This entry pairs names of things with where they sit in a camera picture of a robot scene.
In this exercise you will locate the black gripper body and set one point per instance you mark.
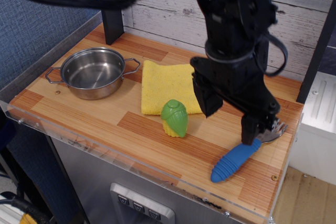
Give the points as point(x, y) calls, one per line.
point(240, 81)

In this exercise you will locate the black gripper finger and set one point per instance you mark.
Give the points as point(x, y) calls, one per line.
point(251, 127)
point(208, 100)

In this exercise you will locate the blue handled metal fork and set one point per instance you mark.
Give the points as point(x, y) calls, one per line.
point(231, 162)

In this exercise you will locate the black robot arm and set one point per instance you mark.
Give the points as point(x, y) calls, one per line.
point(234, 26)

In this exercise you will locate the yellow folded towel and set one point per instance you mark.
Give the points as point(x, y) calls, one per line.
point(163, 83)

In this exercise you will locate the green yellow toy corn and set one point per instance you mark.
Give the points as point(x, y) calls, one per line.
point(174, 118)

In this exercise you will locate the white appliance at right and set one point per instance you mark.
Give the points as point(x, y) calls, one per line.
point(313, 151)

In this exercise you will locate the stainless steel pot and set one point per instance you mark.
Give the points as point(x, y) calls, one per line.
point(93, 73)

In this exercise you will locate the clear acrylic edge guard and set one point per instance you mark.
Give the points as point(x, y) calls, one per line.
point(119, 133)

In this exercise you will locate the silver control panel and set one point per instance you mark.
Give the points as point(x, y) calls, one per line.
point(133, 207)

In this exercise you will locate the stainless steel cabinet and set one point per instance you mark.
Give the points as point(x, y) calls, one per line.
point(92, 177)

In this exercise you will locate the black right vertical post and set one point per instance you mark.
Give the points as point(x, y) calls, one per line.
point(317, 55)

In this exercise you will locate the black vertical post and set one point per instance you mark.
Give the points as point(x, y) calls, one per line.
point(317, 55)
point(112, 24)

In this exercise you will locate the black left vertical post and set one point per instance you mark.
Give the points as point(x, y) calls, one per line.
point(112, 24)

